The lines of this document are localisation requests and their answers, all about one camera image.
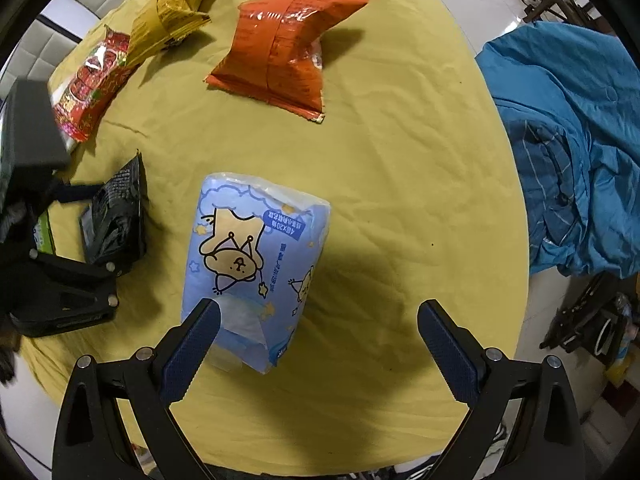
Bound black snack bag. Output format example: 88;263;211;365
79;152;148;274

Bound red floral snack bag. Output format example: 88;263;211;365
53;26;134;152

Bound blue cartoon tissue pack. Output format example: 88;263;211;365
181;172;331;374

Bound golden yellow snack bag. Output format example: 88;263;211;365
126;0;210;67

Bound orange-red snack bag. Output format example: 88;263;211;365
205;0;370;124

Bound white quilted chair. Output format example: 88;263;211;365
1;0;124;98

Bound yellow bed sheet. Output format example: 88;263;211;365
21;0;529;476

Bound blue crumpled blanket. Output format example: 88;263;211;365
475;22;639;278

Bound dark wooden chair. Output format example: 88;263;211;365
523;0;597;30

